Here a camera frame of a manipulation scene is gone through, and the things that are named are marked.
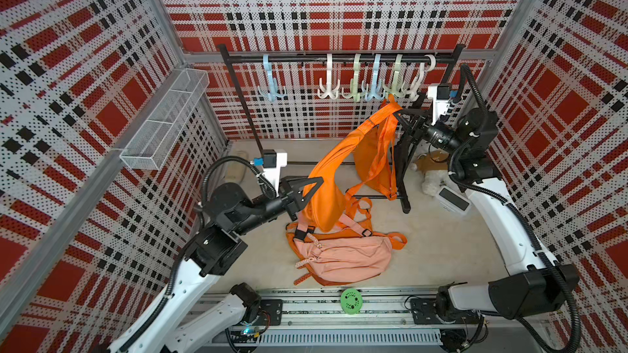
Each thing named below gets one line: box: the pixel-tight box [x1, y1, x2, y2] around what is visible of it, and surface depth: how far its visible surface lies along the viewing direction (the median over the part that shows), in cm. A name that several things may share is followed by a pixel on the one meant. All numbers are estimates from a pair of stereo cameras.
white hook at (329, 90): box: [317, 53, 341, 100], surface depth 70 cm
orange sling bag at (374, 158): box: [354, 113, 399, 202], surface depth 74 cm
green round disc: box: [339, 287, 364, 315], surface depth 74 cm
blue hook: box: [364, 53, 386, 102], surface depth 71 cm
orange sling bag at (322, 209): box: [301, 101, 402, 232], surface depth 55 cm
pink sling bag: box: [294, 213, 393, 283], surface depth 80 cm
